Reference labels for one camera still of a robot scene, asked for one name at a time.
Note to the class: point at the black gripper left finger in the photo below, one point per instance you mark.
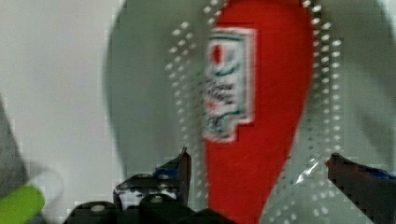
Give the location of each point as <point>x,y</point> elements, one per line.
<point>157,198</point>

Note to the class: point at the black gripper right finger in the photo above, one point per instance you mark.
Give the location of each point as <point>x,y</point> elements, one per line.
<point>372,190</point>

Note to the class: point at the red ketchup bottle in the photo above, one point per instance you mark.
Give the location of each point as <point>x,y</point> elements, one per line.
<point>258,72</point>

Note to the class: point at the green oval strainer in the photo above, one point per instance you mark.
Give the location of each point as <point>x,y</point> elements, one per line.
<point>155,84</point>

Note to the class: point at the bright green object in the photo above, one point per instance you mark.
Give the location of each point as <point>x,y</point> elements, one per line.
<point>20,206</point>

